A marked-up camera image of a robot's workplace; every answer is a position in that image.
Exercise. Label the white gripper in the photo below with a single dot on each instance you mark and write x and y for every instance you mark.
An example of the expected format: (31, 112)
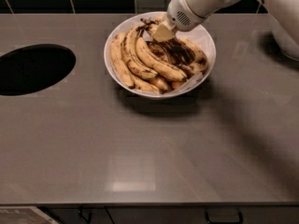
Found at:
(181, 15)

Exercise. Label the dark spotted banana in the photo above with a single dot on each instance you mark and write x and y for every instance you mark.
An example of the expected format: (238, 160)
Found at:
(179, 53)

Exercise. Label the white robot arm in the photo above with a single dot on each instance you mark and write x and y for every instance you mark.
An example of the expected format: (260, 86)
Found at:
(286, 12)

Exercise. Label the small inner banana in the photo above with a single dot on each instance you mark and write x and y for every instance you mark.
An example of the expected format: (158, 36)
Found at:
(158, 51)

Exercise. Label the white bowl with bananas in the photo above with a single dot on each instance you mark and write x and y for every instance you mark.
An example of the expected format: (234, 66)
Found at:
(199, 36)

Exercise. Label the middle long yellow banana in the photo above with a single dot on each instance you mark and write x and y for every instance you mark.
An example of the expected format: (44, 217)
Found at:
(164, 69)

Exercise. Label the right spotted yellow banana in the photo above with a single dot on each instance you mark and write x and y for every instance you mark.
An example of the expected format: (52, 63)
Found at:
(200, 62)

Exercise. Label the leftmost yellow banana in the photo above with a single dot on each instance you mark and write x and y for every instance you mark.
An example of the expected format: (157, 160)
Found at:
(119, 65)

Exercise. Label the bottom small yellow banana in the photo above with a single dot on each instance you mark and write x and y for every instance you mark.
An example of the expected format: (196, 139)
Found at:
(157, 85)

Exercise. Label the white bowl at right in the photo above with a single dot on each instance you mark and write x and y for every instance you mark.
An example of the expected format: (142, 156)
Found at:
(286, 44)

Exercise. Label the dark oval counter hole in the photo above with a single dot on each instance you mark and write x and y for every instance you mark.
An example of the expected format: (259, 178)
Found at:
(34, 68)

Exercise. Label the black drawer handle right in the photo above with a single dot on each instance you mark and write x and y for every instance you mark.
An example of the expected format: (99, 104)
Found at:
(236, 219)

